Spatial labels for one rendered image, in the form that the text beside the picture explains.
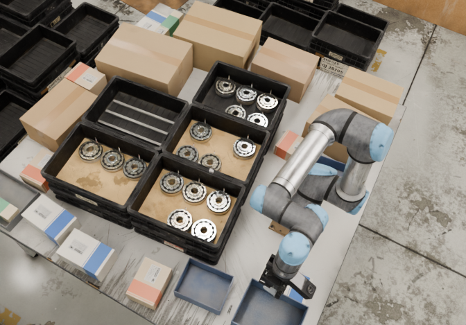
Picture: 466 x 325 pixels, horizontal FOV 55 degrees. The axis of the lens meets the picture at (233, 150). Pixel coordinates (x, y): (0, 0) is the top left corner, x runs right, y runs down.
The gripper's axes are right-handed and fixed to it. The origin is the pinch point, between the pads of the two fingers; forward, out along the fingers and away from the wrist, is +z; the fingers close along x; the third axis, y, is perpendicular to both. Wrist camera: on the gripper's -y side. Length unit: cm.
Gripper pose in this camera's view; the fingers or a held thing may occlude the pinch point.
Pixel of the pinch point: (279, 293)
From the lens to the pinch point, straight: 150.0
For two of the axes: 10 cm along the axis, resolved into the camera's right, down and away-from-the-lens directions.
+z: -0.9, 5.9, 8.0
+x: -4.9, 6.8, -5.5
